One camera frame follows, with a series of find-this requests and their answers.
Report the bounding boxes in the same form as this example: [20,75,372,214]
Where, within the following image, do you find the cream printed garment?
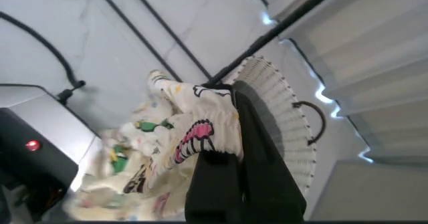
[63,69,244,222]

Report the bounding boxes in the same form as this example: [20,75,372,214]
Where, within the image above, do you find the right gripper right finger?
[231,80,308,222]

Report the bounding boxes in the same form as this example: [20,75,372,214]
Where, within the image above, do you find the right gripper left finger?
[185,150,247,222]

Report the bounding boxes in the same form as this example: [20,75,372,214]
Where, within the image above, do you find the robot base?
[0,83,102,222]

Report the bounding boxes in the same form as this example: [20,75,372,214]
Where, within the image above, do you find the white curtain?
[274,0,428,167]

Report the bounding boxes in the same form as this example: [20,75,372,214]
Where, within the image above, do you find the black cable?
[0,11,86,105]

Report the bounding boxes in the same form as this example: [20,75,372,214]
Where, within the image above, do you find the white laundry basket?
[224,55,327,198]

